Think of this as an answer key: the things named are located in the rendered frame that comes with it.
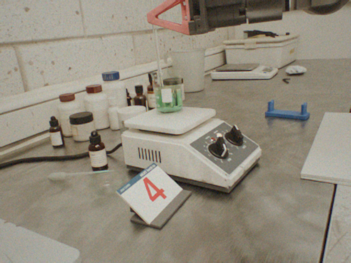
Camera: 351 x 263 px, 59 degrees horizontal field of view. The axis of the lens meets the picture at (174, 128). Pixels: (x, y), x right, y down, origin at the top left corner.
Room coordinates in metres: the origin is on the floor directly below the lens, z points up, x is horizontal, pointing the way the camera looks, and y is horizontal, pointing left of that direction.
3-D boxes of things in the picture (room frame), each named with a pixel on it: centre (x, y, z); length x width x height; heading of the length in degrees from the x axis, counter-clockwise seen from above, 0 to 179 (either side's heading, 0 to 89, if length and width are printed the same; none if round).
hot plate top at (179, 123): (0.52, 0.01, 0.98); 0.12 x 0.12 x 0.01; 54
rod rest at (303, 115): (0.73, -0.28, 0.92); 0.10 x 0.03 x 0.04; 50
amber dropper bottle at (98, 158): (0.53, 0.14, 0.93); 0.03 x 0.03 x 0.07
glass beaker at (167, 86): (0.54, 0.01, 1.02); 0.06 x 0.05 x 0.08; 22
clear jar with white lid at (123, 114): (0.62, 0.08, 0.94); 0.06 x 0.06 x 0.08
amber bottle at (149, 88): (0.93, 0.05, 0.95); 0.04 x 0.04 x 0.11
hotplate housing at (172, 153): (0.50, -0.02, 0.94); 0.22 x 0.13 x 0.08; 54
